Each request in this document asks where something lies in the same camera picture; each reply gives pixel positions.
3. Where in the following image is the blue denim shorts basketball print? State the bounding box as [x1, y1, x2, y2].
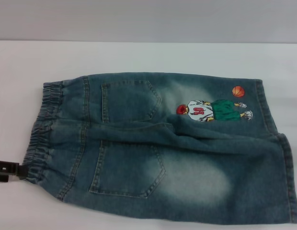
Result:
[20, 71, 297, 230]

